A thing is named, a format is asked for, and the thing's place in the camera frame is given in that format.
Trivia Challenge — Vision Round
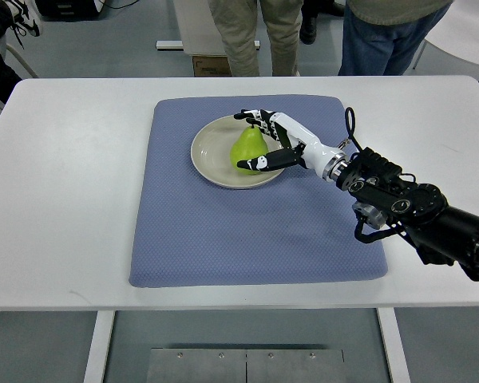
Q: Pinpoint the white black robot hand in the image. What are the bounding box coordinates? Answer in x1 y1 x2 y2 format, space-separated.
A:
234 109 347 182

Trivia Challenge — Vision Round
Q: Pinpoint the green pear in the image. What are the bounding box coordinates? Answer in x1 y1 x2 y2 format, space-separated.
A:
229 125 268 176

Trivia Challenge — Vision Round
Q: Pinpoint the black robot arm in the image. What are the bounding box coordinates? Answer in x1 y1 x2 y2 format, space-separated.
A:
335 144 479 282

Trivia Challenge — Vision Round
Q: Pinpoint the beige round plate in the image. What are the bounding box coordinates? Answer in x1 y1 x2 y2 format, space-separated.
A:
191 116 283 189

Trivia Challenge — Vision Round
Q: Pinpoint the person in blue jeans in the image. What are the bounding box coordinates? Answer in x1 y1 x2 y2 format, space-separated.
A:
338 0 453 76

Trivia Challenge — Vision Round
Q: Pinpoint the brown cardboard box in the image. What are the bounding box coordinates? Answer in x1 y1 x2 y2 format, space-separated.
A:
192 56 232 77

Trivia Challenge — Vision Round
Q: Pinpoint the blue quilted mat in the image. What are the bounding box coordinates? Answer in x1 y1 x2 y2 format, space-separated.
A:
129 95 388 287

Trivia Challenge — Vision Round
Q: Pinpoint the person in khaki trousers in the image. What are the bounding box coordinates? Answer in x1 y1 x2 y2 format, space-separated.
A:
207 0 303 77

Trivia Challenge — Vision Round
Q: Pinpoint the white right table leg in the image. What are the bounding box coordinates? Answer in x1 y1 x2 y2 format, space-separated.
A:
376 307 410 383

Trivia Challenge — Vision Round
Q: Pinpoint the white table leg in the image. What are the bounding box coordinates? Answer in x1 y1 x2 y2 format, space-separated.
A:
376 307 410 383
83 310 116 383

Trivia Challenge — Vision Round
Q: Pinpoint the white left table leg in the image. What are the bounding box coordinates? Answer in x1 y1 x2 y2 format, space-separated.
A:
83 310 116 383

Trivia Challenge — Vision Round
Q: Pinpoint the black white sneaker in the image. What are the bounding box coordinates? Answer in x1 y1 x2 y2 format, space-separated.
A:
5 0 43 48

